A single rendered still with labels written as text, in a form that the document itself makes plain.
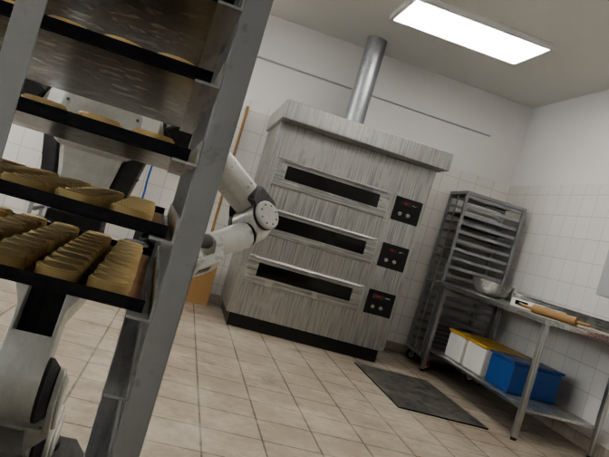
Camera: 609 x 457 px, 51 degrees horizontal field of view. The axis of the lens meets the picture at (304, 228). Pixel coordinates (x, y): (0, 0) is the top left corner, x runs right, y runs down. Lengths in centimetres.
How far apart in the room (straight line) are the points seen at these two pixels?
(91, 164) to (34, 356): 46
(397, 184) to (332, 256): 88
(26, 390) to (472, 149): 631
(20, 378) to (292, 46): 574
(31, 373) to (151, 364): 78
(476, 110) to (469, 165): 60
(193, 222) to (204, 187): 4
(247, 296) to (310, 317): 60
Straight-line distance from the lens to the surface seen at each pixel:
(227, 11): 78
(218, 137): 73
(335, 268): 582
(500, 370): 543
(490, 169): 742
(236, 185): 170
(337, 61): 696
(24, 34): 76
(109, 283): 79
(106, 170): 162
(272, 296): 575
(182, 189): 134
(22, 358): 153
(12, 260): 80
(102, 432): 91
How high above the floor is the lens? 101
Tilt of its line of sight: level
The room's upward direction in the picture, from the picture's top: 16 degrees clockwise
